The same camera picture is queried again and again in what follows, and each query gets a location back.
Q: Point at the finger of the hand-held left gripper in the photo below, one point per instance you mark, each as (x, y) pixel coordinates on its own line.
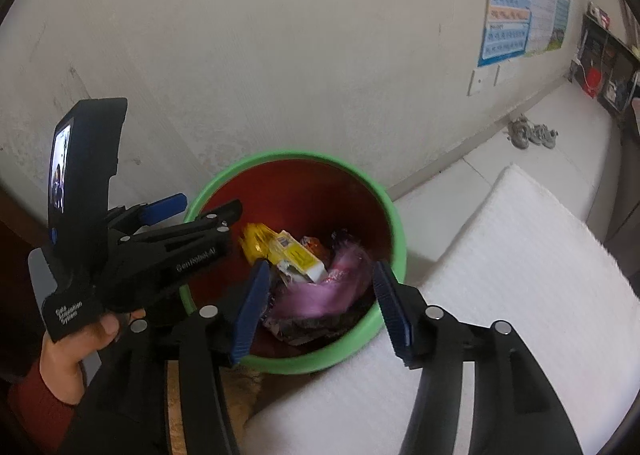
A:
(210, 225)
(162, 207)

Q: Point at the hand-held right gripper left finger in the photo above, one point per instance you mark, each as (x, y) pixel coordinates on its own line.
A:
(250, 315)

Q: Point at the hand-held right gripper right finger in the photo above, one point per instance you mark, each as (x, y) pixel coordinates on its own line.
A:
(395, 315)

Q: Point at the yellow strip packet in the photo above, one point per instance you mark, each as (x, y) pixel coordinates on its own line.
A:
(256, 242)

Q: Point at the brown cigarette box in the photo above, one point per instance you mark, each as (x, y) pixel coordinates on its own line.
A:
(305, 329)

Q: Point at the pink plastic wrapper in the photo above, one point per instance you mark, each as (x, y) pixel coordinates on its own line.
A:
(330, 290)

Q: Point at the yellow printed carton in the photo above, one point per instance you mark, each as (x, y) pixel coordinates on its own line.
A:
(297, 257)

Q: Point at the green rimmed red bin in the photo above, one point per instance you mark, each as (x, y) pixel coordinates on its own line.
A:
(300, 195)

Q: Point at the person's left forearm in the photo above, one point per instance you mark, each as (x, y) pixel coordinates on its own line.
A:
(35, 415)

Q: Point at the person's left hand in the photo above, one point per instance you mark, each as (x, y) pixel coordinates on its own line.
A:
(62, 365)

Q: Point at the tan fuzzy cloth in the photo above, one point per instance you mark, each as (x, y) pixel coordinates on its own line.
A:
(235, 405)

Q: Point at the white foam mat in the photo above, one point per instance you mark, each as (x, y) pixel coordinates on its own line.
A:
(500, 260)

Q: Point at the grey shoe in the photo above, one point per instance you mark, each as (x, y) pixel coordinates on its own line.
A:
(520, 134)
(545, 136)

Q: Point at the red bucket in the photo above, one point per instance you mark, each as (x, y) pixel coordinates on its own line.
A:
(592, 82)

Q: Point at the black shelf table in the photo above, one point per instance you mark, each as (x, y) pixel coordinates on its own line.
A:
(615, 65)

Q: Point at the red white box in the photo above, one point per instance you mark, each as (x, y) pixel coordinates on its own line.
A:
(599, 15)

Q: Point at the white wall socket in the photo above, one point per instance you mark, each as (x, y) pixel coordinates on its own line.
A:
(475, 82)

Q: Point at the white wall plate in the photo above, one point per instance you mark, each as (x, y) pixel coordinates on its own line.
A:
(505, 74)

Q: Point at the blue chart wall poster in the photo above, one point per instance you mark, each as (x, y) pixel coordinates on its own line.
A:
(507, 5)

